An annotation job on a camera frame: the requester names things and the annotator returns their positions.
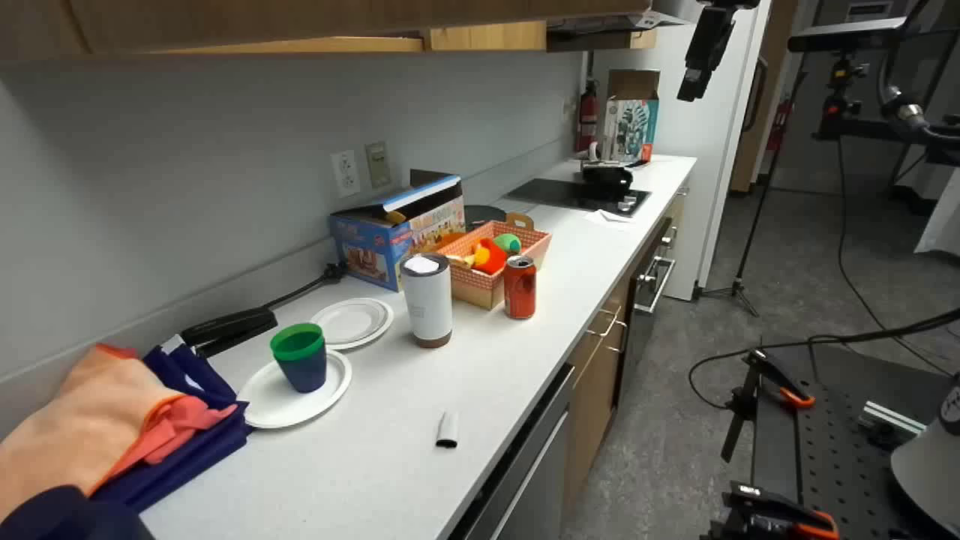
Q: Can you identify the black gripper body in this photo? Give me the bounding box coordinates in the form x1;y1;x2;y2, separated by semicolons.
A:
688;2;744;77

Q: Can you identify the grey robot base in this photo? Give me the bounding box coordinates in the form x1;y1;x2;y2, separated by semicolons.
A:
886;373;960;540

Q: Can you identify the wooden room door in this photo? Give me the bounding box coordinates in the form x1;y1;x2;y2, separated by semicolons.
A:
725;0;805;198

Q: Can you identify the wooden base cabinet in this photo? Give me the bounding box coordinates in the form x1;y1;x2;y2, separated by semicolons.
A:
562;277;637;506

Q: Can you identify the brown cardboard box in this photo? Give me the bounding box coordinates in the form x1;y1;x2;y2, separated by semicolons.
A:
604;65;664;165

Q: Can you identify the blue white printed box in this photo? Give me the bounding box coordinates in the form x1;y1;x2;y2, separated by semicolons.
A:
599;97;659;165

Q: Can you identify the white refrigerator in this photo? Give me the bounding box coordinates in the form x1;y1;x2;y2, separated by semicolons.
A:
589;0;780;305

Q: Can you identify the dark grey range hood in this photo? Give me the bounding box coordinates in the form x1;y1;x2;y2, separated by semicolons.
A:
543;6;683;54

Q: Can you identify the red fire extinguisher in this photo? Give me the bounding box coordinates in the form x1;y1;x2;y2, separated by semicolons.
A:
571;77;604;158

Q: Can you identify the black tripod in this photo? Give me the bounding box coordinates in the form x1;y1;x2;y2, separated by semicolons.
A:
697;47;794;322

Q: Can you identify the black cooktop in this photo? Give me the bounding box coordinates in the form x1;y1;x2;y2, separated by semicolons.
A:
500;173;655;221

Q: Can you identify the dark round tray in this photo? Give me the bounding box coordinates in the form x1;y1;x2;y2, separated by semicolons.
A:
463;200;512;235

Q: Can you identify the stainless oven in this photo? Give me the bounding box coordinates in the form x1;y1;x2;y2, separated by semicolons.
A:
613;213;688;404

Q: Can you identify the red toy fries box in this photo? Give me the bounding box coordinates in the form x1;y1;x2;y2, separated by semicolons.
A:
470;238;512;277

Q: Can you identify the red soda can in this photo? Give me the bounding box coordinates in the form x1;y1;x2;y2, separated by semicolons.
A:
500;252;540;323

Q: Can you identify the orange yellow toy fruit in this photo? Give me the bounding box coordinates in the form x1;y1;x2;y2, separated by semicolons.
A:
445;238;492;273

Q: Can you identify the checkered cardboard basket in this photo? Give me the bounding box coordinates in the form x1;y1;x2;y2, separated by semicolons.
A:
434;213;555;314

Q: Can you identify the orange black clamp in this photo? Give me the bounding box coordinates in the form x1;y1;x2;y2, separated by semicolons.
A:
721;481;843;540
742;349;818;418

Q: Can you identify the white tumbler brown base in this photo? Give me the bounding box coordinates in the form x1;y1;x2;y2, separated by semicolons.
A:
400;249;457;352

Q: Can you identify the blue play food box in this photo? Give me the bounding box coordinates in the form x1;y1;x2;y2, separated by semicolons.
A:
326;172;470;295

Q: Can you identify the aluminium bar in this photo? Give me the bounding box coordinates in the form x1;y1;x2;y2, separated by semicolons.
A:
857;396;931;442

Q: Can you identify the black robot table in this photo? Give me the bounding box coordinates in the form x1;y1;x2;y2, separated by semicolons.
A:
748;343;960;540

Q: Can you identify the stainless dishwasher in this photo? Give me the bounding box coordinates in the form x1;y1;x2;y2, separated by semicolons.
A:
447;363;581;540

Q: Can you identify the white marker black cap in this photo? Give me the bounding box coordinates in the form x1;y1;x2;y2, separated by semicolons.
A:
431;407;463;454

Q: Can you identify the green and blue cup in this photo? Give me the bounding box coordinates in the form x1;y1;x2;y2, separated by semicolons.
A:
268;322;332;396

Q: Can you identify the black handheld device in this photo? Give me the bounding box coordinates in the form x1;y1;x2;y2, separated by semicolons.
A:
177;304;282;360

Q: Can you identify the red cloth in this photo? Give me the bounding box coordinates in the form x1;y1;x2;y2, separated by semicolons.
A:
124;393;240;473

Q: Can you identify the navy blue cloth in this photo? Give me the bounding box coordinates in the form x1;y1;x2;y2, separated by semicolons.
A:
90;343;251;519

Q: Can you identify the orange towel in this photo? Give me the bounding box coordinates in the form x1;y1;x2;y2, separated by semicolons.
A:
0;343;207;523

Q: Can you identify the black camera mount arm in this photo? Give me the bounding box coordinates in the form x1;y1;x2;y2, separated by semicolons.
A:
812;47;960;172

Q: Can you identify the black floor cable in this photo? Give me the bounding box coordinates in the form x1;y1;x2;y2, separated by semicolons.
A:
683;304;960;415

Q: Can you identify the beige switch plate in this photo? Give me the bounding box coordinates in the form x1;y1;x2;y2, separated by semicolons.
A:
361;139;397;195

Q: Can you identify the white wall outlet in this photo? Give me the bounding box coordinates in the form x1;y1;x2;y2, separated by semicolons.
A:
330;148;364;200

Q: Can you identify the black power cable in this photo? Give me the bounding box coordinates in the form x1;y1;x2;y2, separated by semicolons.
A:
268;259;352;311

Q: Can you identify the wooden wall cabinet body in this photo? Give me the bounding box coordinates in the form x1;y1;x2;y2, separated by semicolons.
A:
0;0;552;71

